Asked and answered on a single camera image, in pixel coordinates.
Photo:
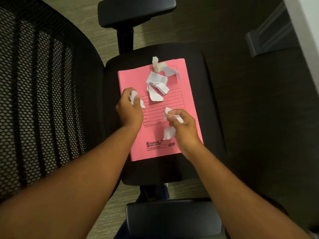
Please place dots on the person's right hand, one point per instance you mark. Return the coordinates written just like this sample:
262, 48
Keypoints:
187, 134

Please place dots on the person's left hand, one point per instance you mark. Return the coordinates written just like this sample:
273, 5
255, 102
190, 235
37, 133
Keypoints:
128, 113

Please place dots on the person's left fingers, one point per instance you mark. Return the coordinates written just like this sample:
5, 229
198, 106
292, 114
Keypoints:
126, 93

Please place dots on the person's right fingers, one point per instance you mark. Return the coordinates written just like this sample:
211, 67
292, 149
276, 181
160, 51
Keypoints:
174, 123

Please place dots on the torn white paper scrap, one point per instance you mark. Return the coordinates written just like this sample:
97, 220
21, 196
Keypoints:
168, 110

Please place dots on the person's left forearm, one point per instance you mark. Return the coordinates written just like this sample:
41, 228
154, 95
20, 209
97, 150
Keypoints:
82, 176

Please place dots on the person's right forearm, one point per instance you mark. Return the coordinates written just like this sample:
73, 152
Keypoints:
231, 194

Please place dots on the small white paper scrap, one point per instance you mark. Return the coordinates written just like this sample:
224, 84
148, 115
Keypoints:
169, 133

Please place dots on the pointed white paper scrap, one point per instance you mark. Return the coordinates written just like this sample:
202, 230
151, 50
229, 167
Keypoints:
154, 95

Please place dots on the pink paper file folder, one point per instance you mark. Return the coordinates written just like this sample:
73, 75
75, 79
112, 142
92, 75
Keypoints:
154, 144

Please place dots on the large folded white paper scrap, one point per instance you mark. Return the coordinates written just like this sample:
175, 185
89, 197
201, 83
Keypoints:
155, 79

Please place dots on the black chair seat cushion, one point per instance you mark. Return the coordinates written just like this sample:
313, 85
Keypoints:
209, 116

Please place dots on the cream folded paper strip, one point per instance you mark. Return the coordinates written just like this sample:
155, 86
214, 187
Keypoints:
156, 65

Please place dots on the curled white paper scrap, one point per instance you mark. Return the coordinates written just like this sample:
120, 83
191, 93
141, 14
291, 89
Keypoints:
172, 71

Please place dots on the black chair armrest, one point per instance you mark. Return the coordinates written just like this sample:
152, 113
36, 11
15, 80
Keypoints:
174, 219
134, 9

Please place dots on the black mesh chair backrest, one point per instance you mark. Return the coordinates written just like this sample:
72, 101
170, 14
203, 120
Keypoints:
42, 97

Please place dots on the grey metal furniture base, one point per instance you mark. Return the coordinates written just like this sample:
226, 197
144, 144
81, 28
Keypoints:
269, 34

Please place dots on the white furniture panel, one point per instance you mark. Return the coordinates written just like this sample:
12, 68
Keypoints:
306, 29

